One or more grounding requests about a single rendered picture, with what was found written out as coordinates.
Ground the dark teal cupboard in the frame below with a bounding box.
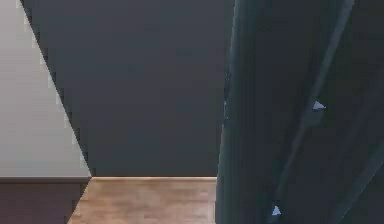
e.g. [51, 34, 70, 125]
[214, 0, 384, 224]

